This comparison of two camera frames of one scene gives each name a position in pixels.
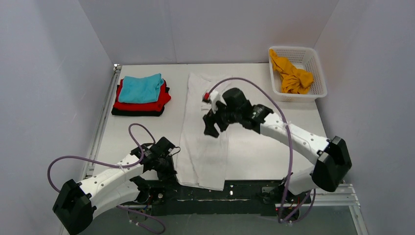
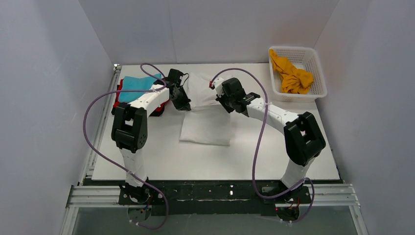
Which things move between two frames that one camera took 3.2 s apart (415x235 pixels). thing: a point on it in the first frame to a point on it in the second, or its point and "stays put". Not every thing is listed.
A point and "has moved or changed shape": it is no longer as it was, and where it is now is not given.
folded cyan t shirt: [140, 90] stays put
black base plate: [240, 198] stays put
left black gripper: [167, 166] to [181, 101]
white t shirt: [203, 159] has moved or changed shape
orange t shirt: [294, 81] stays put
